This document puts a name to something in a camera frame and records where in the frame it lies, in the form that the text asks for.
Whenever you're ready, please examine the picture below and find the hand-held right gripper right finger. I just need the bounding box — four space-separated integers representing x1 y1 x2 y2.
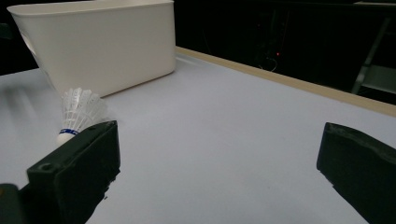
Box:
316 121 396 224

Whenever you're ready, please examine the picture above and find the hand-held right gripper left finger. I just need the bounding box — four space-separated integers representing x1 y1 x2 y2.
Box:
19 120 121 224

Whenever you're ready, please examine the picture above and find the white shuttlecock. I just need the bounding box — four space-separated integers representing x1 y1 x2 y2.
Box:
56 87 110 146

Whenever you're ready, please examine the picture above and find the white plastic bin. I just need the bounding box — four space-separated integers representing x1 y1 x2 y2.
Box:
7 0 177 98

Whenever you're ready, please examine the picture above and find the metal stand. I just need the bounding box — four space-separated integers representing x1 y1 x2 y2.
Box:
350 17 396 96

